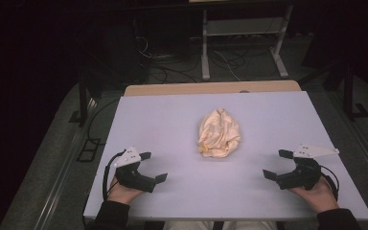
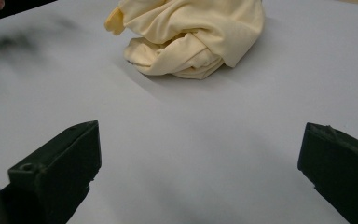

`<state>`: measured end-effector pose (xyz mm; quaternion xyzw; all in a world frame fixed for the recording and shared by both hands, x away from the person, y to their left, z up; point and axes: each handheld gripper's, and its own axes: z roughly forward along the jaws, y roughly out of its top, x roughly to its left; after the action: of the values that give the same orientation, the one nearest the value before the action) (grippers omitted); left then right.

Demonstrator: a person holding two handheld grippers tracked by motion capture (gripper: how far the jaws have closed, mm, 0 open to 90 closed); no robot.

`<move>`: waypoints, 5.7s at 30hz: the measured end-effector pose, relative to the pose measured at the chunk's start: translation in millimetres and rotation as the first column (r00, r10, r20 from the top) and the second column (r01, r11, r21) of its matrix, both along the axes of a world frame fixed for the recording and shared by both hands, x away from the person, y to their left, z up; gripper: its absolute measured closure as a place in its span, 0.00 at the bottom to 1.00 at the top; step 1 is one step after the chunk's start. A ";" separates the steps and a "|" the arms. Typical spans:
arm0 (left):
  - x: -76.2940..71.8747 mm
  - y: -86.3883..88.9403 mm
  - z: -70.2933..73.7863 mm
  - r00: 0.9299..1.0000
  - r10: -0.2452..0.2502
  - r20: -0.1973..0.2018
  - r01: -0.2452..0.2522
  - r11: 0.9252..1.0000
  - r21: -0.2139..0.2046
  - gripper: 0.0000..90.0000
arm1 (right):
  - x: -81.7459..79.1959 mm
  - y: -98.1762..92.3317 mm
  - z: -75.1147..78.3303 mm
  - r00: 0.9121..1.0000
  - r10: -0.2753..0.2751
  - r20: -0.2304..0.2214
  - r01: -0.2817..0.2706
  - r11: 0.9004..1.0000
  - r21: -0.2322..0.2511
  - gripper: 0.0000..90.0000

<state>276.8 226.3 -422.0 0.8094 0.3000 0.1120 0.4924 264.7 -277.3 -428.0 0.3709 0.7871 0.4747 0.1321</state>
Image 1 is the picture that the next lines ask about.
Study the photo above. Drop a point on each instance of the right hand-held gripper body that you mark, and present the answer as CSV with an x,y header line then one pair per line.
x,y
303,175

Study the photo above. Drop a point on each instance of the wooden table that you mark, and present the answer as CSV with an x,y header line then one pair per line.
x,y
204,87

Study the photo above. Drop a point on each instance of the white metal stand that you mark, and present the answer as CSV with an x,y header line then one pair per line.
x,y
242,27

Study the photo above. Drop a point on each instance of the person's right leg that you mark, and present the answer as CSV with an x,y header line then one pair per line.
x,y
252,225

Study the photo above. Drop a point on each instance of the person's left leg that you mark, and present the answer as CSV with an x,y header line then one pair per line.
x,y
188,225

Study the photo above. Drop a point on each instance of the black metal stand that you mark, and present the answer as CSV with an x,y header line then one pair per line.
x,y
83,102
349,92

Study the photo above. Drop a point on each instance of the person's leg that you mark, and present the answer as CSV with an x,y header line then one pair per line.
x,y
188,225
252,225

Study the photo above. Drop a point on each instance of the person's left hand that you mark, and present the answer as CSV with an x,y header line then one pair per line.
x,y
121,193

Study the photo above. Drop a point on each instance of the metal floor rail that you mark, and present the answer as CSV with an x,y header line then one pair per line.
x,y
64,179
364,143

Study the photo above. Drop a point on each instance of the person's right hand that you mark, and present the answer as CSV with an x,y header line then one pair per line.
x,y
319,196

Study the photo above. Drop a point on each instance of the black floor frame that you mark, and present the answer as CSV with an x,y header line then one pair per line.
x,y
88,150

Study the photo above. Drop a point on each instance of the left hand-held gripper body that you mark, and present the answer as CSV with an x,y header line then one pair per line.
x,y
131,177

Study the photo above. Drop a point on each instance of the cream yellow baby pants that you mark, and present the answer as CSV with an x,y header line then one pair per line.
x,y
218,134

